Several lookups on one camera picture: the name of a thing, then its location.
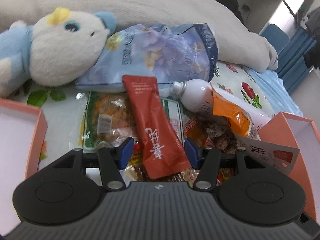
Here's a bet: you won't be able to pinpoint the brown strips snack pack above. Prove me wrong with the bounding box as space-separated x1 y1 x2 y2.
120 144 199 187

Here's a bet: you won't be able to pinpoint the blue curtain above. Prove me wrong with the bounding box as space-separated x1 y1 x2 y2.
276 28 316 95

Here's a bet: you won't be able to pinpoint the white red shrimp snack bag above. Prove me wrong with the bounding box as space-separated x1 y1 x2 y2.
235 135 299 175

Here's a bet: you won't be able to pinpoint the white bottle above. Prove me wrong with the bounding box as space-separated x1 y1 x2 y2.
169 79 271 128

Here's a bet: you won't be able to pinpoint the lavender nut snack bag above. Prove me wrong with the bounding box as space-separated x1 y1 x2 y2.
75 23 219 93

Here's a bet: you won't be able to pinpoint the green label snack pack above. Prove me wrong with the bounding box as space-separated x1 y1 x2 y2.
79 91 186 153

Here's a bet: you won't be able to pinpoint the red clear tofu snack pack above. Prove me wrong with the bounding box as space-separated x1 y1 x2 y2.
183 116 238 154

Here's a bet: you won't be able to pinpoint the hanging dark clothes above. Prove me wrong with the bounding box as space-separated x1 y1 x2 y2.
301 7 320 69

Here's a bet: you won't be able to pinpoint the pink deep box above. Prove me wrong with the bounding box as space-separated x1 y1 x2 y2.
257 112 320 228

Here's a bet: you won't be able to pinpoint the grey duvet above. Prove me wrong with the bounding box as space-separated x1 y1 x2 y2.
1 0 278 72

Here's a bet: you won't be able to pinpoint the orange snack packet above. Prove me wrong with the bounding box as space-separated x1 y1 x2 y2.
212 89 259 139

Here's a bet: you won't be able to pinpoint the red sachet packet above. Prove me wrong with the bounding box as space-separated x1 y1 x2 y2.
122 75 190 173

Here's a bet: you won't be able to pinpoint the pink box lid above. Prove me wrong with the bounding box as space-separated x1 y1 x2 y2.
0 99 48 236

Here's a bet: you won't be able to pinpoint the grey wardrobe cabinet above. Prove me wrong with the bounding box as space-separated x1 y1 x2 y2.
232 0 320 35

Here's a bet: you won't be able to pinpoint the blue chair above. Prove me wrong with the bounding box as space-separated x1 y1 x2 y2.
260 24 290 54

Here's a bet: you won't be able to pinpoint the white blue plush toy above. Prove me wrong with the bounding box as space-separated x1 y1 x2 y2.
1 7 116 98

